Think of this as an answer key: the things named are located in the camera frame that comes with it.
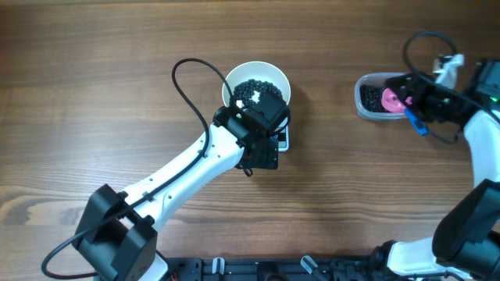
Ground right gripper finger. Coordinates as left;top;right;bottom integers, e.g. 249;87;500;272
384;74;414;102
405;105;426;121

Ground pink scoop blue handle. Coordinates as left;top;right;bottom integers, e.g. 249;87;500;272
381;88;429;136

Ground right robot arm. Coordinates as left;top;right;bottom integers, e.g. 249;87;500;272
370;59;499;280

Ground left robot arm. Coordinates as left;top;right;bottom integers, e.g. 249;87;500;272
73;94;291;281

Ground white digital kitchen scale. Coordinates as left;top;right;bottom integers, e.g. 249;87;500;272
273;126;290;152

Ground black beans in bowl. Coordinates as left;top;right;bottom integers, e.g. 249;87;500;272
233;79;283;101

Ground white bowl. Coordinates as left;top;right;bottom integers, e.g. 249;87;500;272
226;61;291;105

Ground clear plastic container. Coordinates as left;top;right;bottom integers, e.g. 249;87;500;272
354;73;406;121

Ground black beans in container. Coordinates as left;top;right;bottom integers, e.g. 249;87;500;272
359;84;388;113

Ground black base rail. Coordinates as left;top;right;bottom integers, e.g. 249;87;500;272
163;255;442;281

